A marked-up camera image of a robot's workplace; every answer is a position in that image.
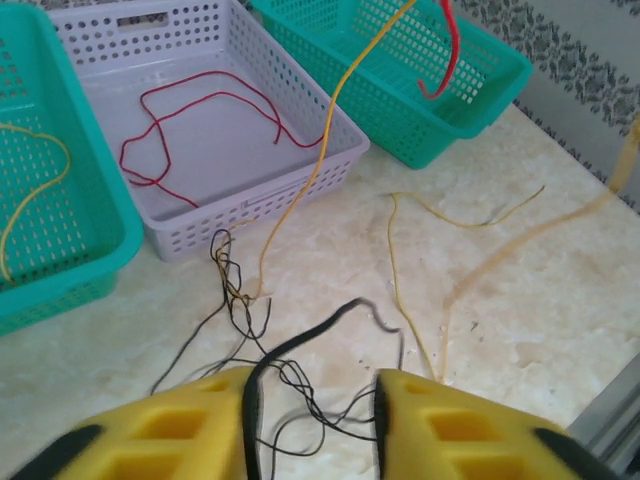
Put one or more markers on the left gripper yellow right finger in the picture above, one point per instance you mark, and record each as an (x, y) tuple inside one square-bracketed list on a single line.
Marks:
[(475, 450)]

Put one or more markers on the aluminium side rail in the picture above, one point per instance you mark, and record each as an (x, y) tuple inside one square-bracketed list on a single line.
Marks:
[(615, 415)]

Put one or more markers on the lilac plastic basket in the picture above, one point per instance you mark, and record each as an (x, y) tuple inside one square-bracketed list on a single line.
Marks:
[(225, 165)]

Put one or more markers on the teal plastic basket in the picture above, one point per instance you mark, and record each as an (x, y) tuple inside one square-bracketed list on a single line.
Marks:
[(390, 100), (90, 200)]

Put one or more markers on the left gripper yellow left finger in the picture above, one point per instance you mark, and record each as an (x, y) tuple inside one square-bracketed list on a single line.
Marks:
[(150, 440)]

